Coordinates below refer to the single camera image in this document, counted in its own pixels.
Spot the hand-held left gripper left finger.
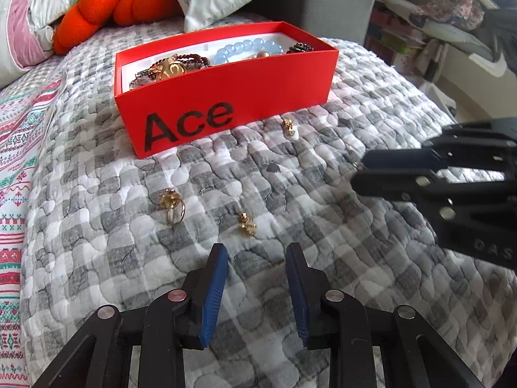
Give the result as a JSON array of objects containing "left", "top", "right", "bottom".
[{"left": 30, "top": 243, "right": 229, "bottom": 388}]

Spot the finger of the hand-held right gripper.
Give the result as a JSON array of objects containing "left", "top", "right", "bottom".
[
  {"left": 362, "top": 118, "right": 517, "bottom": 170},
  {"left": 351, "top": 167, "right": 517, "bottom": 221}
]

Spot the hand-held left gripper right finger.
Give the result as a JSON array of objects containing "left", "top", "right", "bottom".
[{"left": 285, "top": 242, "right": 485, "bottom": 388}]

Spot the gold knot earring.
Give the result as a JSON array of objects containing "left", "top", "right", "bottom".
[{"left": 236, "top": 211, "right": 259, "bottom": 237}]

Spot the gold hoop ring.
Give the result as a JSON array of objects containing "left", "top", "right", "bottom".
[
  {"left": 159, "top": 189, "right": 187, "bottom": 227},
  {"left": 158, "top": 61, "right": 190, "bottom": 81}
]

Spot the gold pearl earring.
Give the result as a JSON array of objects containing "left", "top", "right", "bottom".
[{"left": 281, "top": 117, "right": 300, "bottom": 141}]

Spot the red cardboard box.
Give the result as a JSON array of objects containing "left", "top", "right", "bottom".
[{"left": 114, "top": 22, "right": 339, "bottom": 159}]

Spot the light blue bead bracelet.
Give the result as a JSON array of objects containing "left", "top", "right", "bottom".
[{"left": 213, "top": 37, "right": 284, "bottom": 64}]

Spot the small clear bead bag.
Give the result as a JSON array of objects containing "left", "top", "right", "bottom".
[{"left": 129, "top": 72, "right": 159, "bottom": 90}]

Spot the dark red bead bracelet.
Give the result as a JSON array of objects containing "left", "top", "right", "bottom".
[{"left": 135, "top": 53, "right": 213, "bottom": 81}]

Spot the black and white object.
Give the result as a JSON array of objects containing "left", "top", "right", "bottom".
[{"left": 479, "top": 6, "right": 517, "bottom": 79}]

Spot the floral cloth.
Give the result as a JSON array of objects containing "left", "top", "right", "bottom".
[{"left": 408, "top": 0, "right": 487, "bottom": 31}]

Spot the grey upholstered headboard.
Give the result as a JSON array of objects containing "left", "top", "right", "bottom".
[{"left": 246, "top": 0, "right": 376, "bottom": 47}]

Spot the striped patterned bed sheet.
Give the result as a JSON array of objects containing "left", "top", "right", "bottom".
[{"left": 0, "top": 67, "right": 67, "bottom": 388}]

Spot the orange knot cushion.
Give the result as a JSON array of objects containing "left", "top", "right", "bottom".
[{"left": 52, "top": 0, "right": 182, "bottom": 55}]

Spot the pink trimmed pillow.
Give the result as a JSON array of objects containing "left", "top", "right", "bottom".
[{"left": 0, "top": 0, "right": 55, "bottom": 87}]

